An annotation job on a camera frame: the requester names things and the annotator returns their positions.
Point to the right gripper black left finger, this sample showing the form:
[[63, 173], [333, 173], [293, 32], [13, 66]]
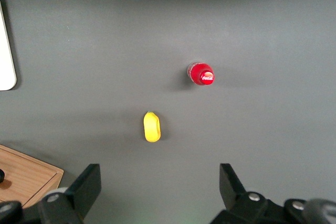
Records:
[[78, 197]]

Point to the yellow banana toy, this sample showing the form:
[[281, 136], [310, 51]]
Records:
[[151, 128]]

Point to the wooden drawer cabinet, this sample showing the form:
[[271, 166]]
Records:
[[26, 176]]

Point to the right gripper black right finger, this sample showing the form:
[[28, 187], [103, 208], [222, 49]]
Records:
[[236, 203]]

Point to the red cola bottle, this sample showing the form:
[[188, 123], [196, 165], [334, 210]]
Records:
[[200, 75]]

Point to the white plastic tray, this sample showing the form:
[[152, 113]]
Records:
[[5, 64]]

